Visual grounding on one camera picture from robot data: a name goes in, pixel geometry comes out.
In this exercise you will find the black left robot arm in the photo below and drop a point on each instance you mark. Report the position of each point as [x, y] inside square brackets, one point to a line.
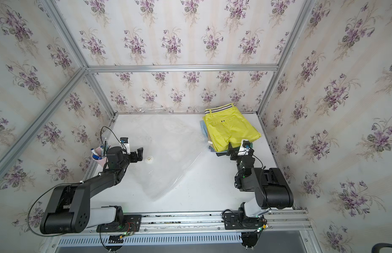
[69, 211]

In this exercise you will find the yellow garment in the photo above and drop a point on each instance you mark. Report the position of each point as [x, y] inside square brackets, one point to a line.
[227, 126]

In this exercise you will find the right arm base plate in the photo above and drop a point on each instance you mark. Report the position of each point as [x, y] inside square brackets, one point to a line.
[236, 221]

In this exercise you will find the aluminium mounting rail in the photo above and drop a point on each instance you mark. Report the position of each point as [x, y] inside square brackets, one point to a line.
[212, 222]

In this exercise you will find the dark grey trousers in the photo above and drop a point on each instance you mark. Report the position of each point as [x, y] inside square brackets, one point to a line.
[220, 154]

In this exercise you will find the white slotted cable duct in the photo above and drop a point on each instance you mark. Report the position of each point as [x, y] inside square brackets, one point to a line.
[150, 239]

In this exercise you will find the clear plastic vacuum bag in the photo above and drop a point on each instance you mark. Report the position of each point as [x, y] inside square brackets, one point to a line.
[171, 143]

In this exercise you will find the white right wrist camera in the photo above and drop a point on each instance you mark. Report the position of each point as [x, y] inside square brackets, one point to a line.
[244, 148]

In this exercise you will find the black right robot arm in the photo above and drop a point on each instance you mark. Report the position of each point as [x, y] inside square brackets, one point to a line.
[269, 186]

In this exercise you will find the light blue garment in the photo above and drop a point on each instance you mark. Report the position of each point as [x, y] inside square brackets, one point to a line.
[206, 134]

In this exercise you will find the pink pen cup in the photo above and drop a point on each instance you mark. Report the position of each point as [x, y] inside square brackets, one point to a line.
[99, 155]

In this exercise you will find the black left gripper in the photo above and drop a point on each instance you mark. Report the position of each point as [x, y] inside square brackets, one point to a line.
[138, 156]

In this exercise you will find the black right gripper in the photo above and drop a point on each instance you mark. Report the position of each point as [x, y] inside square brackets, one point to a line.
[231, 151]

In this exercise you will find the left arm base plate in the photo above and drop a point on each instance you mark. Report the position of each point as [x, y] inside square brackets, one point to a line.
[130, 224]

